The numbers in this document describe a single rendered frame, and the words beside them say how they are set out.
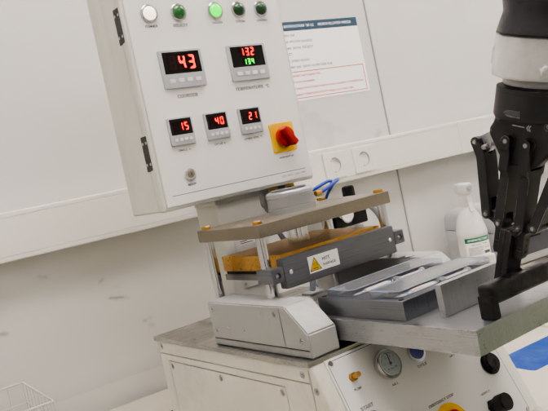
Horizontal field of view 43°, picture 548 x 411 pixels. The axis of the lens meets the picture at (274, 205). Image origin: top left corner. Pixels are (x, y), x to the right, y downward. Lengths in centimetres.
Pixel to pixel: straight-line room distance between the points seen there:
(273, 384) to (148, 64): 56
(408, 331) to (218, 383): 40
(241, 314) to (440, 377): 30
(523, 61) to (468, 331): 29
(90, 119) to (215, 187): 47
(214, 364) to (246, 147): 39
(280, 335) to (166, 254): 71
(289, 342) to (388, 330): 15
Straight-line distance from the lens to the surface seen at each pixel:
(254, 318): 102
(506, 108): 80
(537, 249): 202
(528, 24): 78
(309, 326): 94
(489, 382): 111
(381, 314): 91
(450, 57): 229
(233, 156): 125
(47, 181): 157
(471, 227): 190
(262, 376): 104
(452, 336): 82
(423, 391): 102
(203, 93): 125
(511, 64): 79
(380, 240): 114
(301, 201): 112
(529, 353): 142
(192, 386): 125
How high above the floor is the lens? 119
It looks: 3 degrees down
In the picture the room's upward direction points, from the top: 12 degrees counter-clockwise
